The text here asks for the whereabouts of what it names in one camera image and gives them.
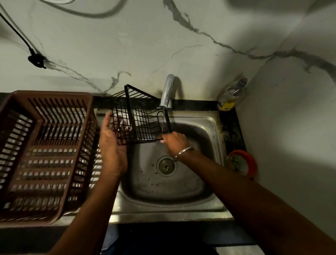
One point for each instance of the stainless steel sink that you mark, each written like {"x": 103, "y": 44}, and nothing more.
{"x": 168, "y": 186}

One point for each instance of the clear dish soap bottle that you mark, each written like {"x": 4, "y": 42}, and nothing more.
{"x": 232, "y": 94}

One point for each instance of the person's right hand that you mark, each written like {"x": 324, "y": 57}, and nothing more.
{"x": 176, "y": 143}

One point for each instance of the black wire rack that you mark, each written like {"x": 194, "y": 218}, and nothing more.
{"x": 127, "y": 105}

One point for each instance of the brown plastic dish basket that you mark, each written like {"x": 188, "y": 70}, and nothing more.
{"x": 47, "y": 94}

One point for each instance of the orange round container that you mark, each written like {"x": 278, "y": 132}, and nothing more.
{"x": 252, "y": 163}

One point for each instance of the chrome faucet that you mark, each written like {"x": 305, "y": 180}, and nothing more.
{"x": 168, "y": 89}

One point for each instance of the person's left hand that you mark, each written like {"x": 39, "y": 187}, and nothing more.
{"x": 113, "y": 152}

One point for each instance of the green scrub pad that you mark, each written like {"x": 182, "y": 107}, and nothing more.
{"x": 236, "y": 164}

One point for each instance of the person's dark clothing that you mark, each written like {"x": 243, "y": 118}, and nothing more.
{"x": 162, "y": 241}

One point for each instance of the person's right forearm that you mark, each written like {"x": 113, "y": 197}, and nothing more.
{"x": 249, "y": 205}

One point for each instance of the person's left forearm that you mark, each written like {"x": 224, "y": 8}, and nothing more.
{"x": 89, "y": 215}

